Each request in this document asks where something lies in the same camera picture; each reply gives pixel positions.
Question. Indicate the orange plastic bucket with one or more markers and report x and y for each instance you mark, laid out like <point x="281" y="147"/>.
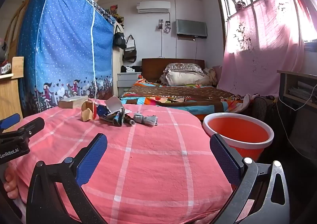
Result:
<point x="237" y="130"/>

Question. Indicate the beige bundled blanket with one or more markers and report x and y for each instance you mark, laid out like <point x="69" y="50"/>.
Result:
<point x="210" y="75"/>

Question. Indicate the wall socket with plugs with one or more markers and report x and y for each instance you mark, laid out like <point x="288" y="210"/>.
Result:
<point x="164" y="25"/>

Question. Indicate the white air conditioner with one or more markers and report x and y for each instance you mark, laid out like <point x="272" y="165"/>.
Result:
<point x="153" y="6"/>

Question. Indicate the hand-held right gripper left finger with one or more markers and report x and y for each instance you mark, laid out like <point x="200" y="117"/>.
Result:
<point x="92" y="157"/>

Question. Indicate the torn tan cardboard box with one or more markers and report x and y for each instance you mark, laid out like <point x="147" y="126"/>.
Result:
<point x="86" y="114"/>

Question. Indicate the white tissue box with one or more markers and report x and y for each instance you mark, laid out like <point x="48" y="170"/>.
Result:
<point x="130" y="70"/>

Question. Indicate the stack of colourful boxes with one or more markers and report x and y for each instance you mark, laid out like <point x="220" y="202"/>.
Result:
<point x="116" y="13"/>

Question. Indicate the blue dotted fabric wardrobe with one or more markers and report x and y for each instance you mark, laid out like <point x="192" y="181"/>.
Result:
<point x="62" y="41"/>

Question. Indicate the wooden desk shelf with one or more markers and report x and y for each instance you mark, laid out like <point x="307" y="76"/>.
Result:
<point x="284" y="85"/>

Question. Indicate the blue green packet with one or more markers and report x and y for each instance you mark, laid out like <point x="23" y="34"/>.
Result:
<point x="116" y="118"/>

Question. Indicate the beige pillow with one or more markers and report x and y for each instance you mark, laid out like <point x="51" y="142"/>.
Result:
<point x="183" y="78"/>

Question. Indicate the person's left hand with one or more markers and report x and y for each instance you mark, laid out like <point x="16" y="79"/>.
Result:
<point x="11" y="184"/>

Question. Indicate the small dark bottle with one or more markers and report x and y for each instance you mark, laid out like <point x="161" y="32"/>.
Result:
<point x="130" y="121"/>

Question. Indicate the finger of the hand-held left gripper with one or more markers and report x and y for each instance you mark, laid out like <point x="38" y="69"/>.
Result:
<point x="29" y="126"/>
<point x="10" y="120"/>

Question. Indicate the grey packet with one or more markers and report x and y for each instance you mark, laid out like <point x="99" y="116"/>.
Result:
<point x="145" y="119"/>

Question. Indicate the floral pillow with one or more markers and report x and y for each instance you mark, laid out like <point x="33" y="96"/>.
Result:
<point x="183" y="67"/>

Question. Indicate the small white basket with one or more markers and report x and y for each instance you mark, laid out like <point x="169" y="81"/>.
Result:
<point x="5" y="68"/>

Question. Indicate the wall television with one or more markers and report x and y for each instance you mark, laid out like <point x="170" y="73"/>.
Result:
<point x="192" y="28"/>

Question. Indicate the stack of papers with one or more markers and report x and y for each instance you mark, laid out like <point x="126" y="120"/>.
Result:
<point x="302" y="90"/>

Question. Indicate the beige wooden cabinet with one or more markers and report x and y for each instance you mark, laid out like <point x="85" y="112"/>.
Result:
<point x="117" y="73"/>

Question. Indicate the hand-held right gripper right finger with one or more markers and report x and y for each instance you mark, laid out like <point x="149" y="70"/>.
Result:
<point x="224" y="159"/>

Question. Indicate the brown wooden headboard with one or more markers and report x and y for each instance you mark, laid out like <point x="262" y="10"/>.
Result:
<point x="153" y="68"/>

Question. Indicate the black mesh appliance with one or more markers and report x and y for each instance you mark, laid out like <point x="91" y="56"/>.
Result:
<point x="263" y="109"/>

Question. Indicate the crumpled white pink cloth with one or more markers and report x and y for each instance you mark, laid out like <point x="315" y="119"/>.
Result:
<point x="250" y="100"/>

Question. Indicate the light wooden rack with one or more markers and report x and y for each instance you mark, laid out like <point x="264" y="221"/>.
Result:
<point x="10" y="95"/>

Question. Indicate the pink plaid blanket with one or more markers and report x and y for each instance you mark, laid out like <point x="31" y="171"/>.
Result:
<point x="148" y="164"/>

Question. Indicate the black hanging bag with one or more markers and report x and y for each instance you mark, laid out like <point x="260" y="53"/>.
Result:
<point x="120" y="39"/>

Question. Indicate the white nightstand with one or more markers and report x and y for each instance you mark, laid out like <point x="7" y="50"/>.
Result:
<point x="126" y="81"/>

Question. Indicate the grey hanging bag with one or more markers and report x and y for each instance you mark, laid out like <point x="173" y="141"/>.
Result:
<point x="130" y="52"/>

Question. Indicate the pink hanging sheet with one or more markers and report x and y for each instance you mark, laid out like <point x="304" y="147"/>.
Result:
<point x="260" y="53"/>

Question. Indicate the black cloth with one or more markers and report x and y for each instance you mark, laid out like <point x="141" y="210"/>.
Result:
<point x="137" y="68"/>

